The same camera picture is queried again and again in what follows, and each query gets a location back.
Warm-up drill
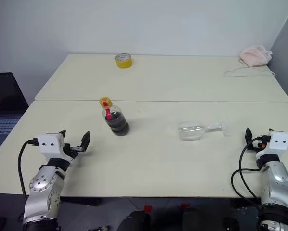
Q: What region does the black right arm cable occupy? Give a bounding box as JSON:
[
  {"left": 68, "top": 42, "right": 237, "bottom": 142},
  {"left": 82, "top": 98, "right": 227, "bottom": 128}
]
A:
[{"left": 231, "top": 137, "right": 265, "bottom": 218}]

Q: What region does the pink cloth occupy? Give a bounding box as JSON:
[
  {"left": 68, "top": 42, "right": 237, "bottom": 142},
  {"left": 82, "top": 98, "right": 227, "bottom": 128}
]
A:
[{"left": 239, "top": 45, "right": 273, "bottom": 67}]

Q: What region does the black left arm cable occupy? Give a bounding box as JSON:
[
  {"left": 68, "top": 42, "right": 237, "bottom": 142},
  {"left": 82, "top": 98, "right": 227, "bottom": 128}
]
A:
[{"left": 17, "top": 138, "right": 39, "bottom": 202}]

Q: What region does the dark soda bottle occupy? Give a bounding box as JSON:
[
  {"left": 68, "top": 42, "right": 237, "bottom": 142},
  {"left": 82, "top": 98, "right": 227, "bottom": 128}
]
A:
[{"left": 99, "top": 96, "right": 130, "bottom": 137}]

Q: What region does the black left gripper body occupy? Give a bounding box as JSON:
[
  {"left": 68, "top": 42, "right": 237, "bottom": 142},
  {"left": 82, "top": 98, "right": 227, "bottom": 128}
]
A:
[{"left": 62, "top": 143, "right": 84, "bottom": 161}]

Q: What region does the yellow tape roll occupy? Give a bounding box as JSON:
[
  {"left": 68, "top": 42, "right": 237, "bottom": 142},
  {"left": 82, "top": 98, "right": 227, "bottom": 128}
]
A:
[{"left": 114, "top": 53, "right": 133, "bottom": 70}]

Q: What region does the dark rounded shape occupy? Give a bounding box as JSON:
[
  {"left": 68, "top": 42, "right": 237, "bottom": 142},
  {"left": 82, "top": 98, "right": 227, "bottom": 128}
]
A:
[{"left": 117, "top": 210, "right": 151, "bottom": 231}]

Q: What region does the white wire hanger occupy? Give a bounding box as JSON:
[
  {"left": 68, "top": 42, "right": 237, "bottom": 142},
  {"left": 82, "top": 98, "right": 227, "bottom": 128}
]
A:
[{"left": 223, "top": 64, "right": 277, "bottom": 78}]

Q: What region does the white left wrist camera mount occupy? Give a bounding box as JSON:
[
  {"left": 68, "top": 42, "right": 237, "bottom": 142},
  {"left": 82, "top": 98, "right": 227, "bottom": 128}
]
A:
[{"left": 37, "top": 132, "right": 64, "bottom": 159}]

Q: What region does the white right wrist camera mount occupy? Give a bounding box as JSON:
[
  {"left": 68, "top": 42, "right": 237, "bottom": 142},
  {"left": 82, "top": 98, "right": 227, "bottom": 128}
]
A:
[{"left": 266, "top": 131, "right": 288, "bottom": 155}]

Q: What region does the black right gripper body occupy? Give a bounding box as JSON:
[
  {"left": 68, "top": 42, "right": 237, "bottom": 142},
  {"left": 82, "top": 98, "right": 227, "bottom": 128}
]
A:
[{"left": 246, "top": 136, "right": 271, "bottom": 153}]

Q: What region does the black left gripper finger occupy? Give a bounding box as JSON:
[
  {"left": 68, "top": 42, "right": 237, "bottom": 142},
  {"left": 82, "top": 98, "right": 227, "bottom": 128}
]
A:
[
  {"left": 79, "top": 131, "right": 91, "bottom": 153},
  {"left": 58, "top": 130, "right": 67, "bottom": 145}
]

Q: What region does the clear wine glass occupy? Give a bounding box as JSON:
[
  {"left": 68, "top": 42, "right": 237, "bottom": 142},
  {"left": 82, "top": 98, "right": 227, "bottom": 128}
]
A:
[{"left": 177, "top": 121, "right": 228, "bottom": 141}]

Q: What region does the dark laptop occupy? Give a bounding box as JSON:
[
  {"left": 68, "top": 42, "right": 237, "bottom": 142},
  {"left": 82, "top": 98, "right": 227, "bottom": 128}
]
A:
[{"left": 0, "top": 72, "right": 29, "bottom": 157}]

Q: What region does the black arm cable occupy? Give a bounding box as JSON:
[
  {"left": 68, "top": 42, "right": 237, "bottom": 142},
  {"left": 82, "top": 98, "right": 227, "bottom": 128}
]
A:
[
  {"left": 17, "top": 138, "right": 39, "bottom": 202},
  {"left": 231, "top": 137, "right": 265, "bottom": 218}
]

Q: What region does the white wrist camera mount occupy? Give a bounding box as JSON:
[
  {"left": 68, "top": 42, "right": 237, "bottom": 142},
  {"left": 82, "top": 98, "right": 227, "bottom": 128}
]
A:
[
  {"left": 266, "top": 131, "right": 288, "bottom": 155},
  {"left": 37, "top": 132, "right": 64, "bottom": 159}
]

